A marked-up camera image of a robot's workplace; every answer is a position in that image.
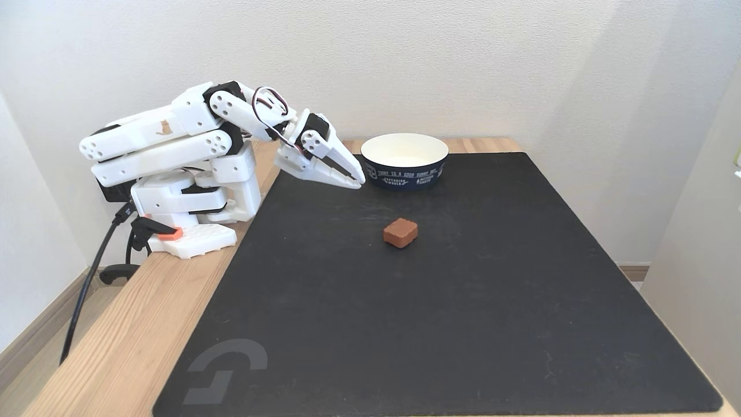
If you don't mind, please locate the brown toy block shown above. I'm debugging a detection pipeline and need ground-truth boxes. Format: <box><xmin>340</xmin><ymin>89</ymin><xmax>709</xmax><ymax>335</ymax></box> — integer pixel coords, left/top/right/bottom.
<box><xmin>383</xmin><ymin>218</ymin><xmax>419</xmax><ymax>249</ymax></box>

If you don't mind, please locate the navy and white paper bowl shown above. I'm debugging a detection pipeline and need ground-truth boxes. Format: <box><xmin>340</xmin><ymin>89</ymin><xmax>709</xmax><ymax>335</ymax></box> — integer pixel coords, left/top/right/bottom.
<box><xmin>360</xmin><ymin>133</ymin><xmax>450</xmax><ymax>192</ymax></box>

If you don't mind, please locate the black desk mat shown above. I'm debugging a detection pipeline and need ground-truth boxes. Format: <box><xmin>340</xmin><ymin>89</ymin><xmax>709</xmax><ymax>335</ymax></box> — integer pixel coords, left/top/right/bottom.
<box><xmin>152</xmin><ymin>152</ymin><xmax>724</xmax><ymax>417</ymax></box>

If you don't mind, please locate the black and orange clamp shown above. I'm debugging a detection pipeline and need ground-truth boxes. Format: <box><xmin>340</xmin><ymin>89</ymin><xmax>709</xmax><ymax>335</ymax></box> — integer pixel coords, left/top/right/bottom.
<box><xmin>100</xmin><ymin>215</ymin><xmax>185</xmax><ymax>286</ymax></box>

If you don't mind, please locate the black power adapter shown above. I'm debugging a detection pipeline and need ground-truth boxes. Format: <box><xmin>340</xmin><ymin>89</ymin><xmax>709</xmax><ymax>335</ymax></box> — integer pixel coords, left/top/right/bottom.
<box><xmin>94</xmin><ymin>177</ymin><xmax>134</xmax><ymax>203</ymax></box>

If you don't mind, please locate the wooden baseboard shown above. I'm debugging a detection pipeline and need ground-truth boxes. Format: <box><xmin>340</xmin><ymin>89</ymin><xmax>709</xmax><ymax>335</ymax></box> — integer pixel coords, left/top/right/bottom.
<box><xmin>616</xmin><ymin>262</ymin><xmax>651</xmax><ymax>283</ymax></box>
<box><xmin>0</xmin><ymin>265</ymin><xmax>106</xmax><ymax>396</ymax></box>

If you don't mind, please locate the red black white servo wire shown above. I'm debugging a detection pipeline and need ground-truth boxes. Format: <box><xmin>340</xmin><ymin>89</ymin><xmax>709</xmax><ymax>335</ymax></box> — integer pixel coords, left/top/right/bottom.
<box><xmin>251</xmin><ymin>86</ymin><xmax>303</xmax><ymax>158</ymax></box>

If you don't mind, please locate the black power cable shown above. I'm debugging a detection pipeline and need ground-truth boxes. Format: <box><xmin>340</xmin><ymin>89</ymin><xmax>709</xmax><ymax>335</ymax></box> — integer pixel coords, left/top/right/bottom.
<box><xmin>59</xmin><ymin>200</ymin><xmax>137</xmax><ymax>366</ymax></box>

